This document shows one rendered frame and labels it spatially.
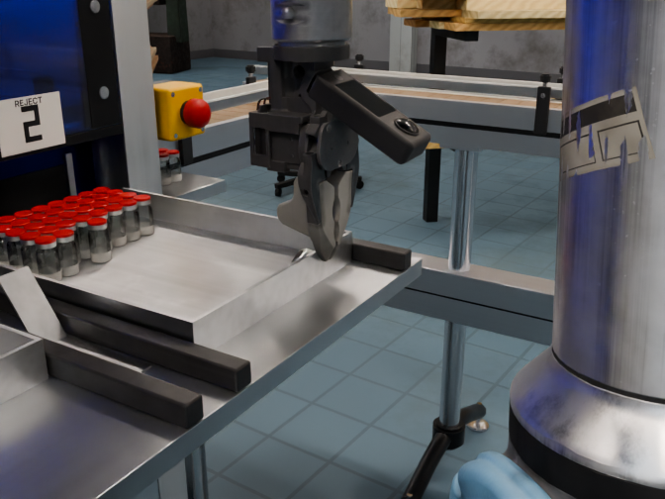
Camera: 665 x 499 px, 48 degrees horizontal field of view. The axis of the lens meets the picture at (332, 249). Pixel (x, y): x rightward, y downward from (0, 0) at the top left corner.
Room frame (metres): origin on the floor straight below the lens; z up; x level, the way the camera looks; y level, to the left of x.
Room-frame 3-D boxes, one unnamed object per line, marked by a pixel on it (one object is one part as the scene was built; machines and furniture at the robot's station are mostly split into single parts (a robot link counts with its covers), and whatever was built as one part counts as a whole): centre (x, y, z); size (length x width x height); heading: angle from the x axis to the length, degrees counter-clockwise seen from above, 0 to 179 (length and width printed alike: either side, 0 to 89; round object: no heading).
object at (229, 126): (1.37, 0.20, 0.92); 0.69 x 0.15 x 0.16; 149
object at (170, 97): (1.05, 0.23, 1.00); 0.08 x 0.07 x 0.07; 59
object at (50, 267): (0.70, 0.29, 0.91); 0.02 x 0.02 x 0.05
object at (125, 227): (0.78, 0.27, 0.91); 0.18 x 0.02 x 0.05; 149
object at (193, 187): (1.08, 0.26, 0.87); 0.14 x 0.13 x 0.02; 59
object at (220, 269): (0.73, 0.19, 0.90); 0.34 x 0.26 x 0.04; 59
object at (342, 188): (0.73, 0.01, 0.95); 0.06 x 0.03 x 0.09; 59
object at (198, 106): (1.03, 0.19, 1.00); 0.04 x 0.04 x 0.04; 59
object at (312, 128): (0.72, 0.03, 1.05); 0.09 x 0.08 x 0.12; 59
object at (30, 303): (0.55, 0.21, 0.91); 0.14 x 0.03 x 0.06; 59
